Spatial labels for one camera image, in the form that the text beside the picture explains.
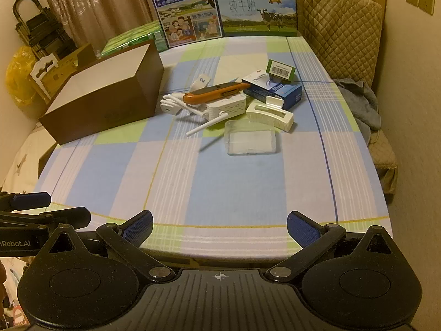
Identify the light blue milk carton box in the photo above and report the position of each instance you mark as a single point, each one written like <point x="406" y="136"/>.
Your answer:
<point x="255" y="10"/>

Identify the orange utility knife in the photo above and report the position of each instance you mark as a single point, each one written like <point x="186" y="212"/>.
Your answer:
<point x="213" y="94"/>

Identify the clear plastic case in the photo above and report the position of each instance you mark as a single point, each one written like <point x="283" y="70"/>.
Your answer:
<point x="249" y="141"/>

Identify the white router with antennas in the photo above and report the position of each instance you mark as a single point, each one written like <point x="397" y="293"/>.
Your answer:
<point x="227" y="108"/>

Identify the green medicine box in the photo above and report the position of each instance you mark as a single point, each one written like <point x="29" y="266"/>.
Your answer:
<point x="280" y="70"/>

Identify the blue medicine box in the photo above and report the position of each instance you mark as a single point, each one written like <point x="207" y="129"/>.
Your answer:
<point x="275" y="91"/>

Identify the beige quilted chair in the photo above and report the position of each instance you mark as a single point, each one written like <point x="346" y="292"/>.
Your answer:
<point x="341" y="31"/>

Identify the green wrapped carton pack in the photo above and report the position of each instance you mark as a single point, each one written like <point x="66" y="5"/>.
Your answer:
<point x="134" y="36"/>

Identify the small white bottle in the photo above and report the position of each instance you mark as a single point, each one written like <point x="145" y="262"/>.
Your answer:
<point x="287" y="122"/>

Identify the yellow plastic bag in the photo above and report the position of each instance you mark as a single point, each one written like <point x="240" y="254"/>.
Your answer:
<point x="17" y="76"/>

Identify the open cardboard box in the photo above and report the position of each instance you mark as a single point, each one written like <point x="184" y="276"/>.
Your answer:
<point x="74" y="60"/>

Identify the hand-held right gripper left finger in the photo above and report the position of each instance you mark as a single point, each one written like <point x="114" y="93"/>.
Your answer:
<point x="139" y="228"/>

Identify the white cardboard carton flap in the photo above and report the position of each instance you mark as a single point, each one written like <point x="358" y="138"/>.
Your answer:
<point x="41" y="72"/>

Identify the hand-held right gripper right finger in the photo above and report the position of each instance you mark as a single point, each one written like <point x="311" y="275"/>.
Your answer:
<point x="303" y="229"/>

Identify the dark blue milk carton box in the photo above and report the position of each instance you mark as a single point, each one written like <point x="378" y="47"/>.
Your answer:
<point x="182" y="13"/>

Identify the brown storage box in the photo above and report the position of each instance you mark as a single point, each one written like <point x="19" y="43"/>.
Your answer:
<point x="103" y="86"/>

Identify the grey cloth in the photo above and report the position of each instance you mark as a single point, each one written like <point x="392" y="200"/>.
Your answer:
<point x="361" y="103"/>

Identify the folded black step ladder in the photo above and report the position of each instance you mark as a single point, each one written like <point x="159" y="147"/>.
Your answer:
<point x="34" y="27"/>

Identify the brown sheer curtain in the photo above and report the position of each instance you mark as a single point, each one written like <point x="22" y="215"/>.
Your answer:
<point x="103" y="3"/>

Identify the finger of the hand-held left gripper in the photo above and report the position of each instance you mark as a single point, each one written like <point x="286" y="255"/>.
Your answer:
<point x="32" y="200"/>
<point x="65" y="218"/>

